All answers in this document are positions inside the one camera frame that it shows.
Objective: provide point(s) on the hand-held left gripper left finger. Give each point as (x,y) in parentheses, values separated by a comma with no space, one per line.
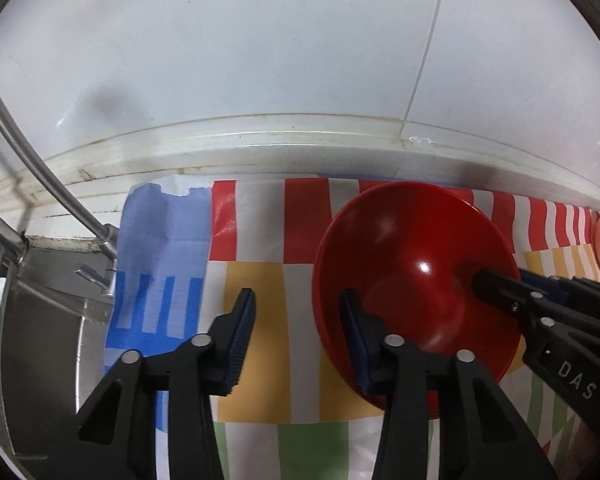
(242,340)

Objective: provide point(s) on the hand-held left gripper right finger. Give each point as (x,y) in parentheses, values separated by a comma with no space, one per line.
(352,345)

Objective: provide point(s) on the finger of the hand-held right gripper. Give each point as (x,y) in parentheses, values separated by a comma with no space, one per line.
(495,287)
(550,280)

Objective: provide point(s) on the red and black bowl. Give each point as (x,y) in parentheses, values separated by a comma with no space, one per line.
(405,240)

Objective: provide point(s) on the colourful striped table mat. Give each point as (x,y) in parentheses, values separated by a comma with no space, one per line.
(260,300)

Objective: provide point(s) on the stainless steel sink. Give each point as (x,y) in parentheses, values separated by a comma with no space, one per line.
(45,335)

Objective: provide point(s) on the stainless steel faucet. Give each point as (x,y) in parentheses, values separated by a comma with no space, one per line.
(45,175)

